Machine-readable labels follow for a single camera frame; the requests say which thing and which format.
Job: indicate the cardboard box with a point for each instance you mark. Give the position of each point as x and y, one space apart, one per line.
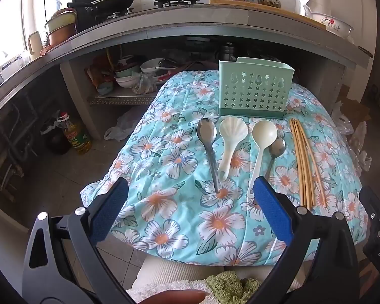
354 107

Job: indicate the white towel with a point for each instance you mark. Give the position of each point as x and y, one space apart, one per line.
164 286

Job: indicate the gas stove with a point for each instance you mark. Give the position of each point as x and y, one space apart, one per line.
139 12

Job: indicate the large metal spoon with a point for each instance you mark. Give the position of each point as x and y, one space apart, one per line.
206 131

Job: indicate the metal shelf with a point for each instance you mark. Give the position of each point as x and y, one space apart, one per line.
123 98

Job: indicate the cream mug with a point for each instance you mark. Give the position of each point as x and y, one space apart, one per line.
35 45

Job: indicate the pile of white plastic bags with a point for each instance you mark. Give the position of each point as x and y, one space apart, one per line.
354 139

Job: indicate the grey concrete kitchen counter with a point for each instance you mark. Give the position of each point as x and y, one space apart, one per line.
177 25

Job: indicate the white floral enamel bowl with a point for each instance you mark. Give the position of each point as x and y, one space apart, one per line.
331 23

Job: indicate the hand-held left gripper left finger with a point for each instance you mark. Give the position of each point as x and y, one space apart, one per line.
109 209

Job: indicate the grey drain pipes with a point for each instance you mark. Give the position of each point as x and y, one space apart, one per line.
9 152

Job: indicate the cream lidded pot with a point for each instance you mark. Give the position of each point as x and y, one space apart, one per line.
60 19

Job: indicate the clear plastic bag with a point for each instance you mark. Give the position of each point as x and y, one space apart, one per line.
144 85

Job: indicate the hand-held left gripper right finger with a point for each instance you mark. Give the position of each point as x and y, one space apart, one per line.
274 209

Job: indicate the white plastic bag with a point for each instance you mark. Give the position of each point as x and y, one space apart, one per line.
120 129

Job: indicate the yellow cooking oil bottle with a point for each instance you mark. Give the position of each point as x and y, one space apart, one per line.
77 136

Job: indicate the dark plastic jug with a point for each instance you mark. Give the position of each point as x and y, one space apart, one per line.
55 139

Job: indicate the teal floral quilted blanket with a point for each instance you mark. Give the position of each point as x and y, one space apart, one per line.
177 202

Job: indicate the green towel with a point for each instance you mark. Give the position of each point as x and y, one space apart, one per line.
231 286

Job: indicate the window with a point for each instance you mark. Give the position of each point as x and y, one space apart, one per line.
6 25

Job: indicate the cream ribbed cloth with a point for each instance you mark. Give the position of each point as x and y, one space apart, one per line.
177 267

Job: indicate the black frying pan with lid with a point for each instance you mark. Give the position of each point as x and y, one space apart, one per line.
114 1

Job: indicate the pile of bowls and plates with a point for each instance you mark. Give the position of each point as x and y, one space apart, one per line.
126 76

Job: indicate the green perforated utensil holder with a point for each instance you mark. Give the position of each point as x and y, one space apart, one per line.
256 95

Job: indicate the white plastic ladle spoon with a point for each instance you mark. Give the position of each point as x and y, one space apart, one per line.
264 134

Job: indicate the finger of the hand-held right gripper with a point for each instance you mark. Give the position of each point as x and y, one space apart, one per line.
376 218

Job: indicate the person's left hand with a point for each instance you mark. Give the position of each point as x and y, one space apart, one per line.
171 298

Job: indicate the small metal spoon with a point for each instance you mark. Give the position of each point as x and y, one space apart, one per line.
277 148

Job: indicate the white shell-shaped rice scoop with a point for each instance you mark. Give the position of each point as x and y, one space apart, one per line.
232 129

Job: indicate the copper coloured pot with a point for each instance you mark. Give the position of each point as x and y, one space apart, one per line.
62 36

